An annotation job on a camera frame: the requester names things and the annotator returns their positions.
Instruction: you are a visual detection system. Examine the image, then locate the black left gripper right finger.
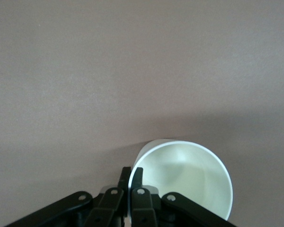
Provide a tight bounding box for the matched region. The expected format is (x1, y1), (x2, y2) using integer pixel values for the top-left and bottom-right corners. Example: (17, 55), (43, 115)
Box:
(129, 167), (237, 227)

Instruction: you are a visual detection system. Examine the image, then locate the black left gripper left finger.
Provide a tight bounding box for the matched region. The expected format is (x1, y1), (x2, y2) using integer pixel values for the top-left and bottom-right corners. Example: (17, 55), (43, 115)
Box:
(4, 166), (131, 227)

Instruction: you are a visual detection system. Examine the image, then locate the white plastic cup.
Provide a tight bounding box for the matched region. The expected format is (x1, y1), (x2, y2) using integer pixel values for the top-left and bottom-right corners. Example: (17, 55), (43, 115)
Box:
(132, 139), (234, 222)

